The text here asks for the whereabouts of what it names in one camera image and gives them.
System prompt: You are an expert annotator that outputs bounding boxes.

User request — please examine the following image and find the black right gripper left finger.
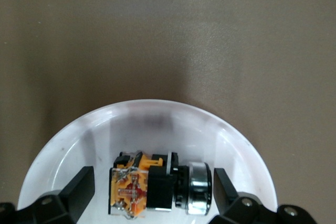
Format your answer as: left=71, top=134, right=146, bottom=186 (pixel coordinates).
left=0, top=166, right=95, bottom=224

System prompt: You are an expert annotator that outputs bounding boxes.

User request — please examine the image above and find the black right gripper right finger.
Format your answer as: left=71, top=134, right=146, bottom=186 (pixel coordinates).
left=208, top=168, right=319, bottom=224

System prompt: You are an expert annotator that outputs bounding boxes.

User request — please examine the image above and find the orange push button switch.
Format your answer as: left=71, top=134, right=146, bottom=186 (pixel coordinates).
left=108, top=150, right=213, bottom=221

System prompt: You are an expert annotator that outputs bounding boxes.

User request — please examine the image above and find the white round plate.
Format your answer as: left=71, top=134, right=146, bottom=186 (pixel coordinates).
left=17, top=99, right=279, bottom=224

